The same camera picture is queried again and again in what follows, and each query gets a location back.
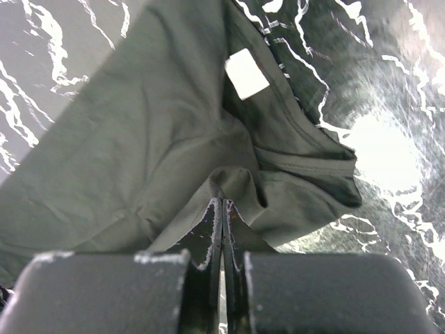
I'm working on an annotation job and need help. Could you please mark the black marbled table mat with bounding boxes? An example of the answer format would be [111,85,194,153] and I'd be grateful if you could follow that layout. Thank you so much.
[1,1,444,332]

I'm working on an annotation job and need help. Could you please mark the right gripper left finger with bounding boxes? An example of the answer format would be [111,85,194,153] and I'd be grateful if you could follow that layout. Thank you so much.
[1,199,223,333]

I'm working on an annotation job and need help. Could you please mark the black t shirt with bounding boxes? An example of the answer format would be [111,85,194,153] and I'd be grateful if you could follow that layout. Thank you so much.
[1,1,362,287]

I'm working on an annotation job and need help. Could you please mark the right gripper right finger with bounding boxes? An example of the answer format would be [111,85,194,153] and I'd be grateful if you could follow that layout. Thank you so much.
[222,200,437,333]

